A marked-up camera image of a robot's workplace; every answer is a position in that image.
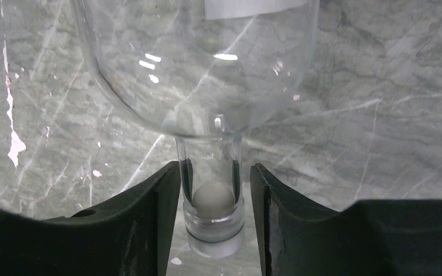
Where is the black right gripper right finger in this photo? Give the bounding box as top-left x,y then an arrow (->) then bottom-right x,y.
250,164 -> 442,275

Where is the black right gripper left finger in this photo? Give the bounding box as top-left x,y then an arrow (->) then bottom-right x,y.
0,162 -> 180,275

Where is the clear bottle white cap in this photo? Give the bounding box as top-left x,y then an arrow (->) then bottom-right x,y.
70,1 -> 319,258

